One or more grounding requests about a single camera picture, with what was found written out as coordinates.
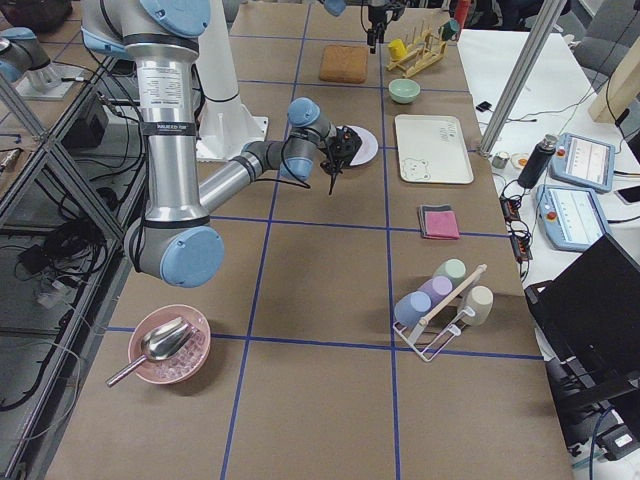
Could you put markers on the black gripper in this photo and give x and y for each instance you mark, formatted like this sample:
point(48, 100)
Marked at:
point(334, 161)
point(374, 18)

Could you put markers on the white plate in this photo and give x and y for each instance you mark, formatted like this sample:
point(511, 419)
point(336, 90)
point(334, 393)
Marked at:
point(368, 148)

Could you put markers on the cream bear tray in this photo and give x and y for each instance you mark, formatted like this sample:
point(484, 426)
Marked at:
point(432, 150)

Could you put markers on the yellow mug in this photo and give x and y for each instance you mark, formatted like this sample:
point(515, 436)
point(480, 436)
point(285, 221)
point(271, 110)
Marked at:
point(397, 50)

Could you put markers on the wooden cutting board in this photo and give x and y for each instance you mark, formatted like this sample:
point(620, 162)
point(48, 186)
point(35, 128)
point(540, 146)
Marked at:
point(344, 64)

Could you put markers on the wooden mug rack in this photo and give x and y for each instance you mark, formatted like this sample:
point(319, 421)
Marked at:
point(424, 48)

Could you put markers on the green bowl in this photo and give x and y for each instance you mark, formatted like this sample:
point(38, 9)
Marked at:
point(404, 90)

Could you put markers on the dark green mug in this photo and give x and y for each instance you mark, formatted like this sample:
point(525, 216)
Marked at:
point(449, 30)

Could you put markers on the red cylinder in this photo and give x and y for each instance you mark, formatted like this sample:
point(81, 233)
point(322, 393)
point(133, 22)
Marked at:
point(461, 11)

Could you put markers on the pink and grey cloth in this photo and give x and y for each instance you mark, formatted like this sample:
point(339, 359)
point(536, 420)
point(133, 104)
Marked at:
point(438, 222)

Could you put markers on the small black device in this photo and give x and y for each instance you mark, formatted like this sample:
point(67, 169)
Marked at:
point(483, 106)

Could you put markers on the green cup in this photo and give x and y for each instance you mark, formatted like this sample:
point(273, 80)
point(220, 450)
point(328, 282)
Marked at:
point(454, 269)

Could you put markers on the blue cup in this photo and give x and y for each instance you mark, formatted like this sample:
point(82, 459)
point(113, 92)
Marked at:
point(411, 308)

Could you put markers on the purple cup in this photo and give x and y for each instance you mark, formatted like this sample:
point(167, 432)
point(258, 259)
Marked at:
point(437, 288)

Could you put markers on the small metal cup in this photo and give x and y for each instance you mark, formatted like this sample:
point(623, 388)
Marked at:
point(500, 159)

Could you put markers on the fried egg toy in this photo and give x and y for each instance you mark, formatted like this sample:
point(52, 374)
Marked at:
point(519, 160)

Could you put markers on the white cup rack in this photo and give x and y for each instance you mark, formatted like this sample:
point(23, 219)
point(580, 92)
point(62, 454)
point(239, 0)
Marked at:
point(441, 325)

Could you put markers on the beige cup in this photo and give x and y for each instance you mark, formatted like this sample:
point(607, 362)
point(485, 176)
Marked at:
point(476, 305)

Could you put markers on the black power strip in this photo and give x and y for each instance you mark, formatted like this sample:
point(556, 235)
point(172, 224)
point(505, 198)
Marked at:
point(519, 233)

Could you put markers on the black bottle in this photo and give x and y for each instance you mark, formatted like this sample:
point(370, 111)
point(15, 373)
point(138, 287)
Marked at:
point(537, 162)

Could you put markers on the metal scoop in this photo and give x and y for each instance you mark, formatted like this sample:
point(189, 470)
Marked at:
point(159, 344)

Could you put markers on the pink bowl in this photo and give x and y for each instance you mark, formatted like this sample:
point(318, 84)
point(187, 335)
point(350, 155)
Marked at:
point(188, 351)

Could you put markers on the grey office chair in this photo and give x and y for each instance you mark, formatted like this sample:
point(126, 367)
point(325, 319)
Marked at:
point(611, 33)

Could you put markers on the near teach pendant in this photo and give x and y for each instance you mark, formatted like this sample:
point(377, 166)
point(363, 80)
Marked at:
point(572, 217)

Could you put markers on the teach pendant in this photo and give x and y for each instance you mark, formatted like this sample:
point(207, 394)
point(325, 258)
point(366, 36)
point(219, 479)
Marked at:
point(583, 162)
point(572, 217)

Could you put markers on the far teach pendant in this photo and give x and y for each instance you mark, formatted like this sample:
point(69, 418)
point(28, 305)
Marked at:
point(583, 162)

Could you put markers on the black laptop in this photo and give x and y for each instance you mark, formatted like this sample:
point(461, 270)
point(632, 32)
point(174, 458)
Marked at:
point(589, 314)

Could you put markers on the black smartphone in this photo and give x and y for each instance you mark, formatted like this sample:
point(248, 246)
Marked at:
point(629, 195)

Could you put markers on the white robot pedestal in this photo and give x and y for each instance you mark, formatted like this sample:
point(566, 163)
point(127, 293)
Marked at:
point(226, 125)

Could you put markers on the aluminium frame post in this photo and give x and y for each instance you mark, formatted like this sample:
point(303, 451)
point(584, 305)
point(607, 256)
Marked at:
point(537, 37)

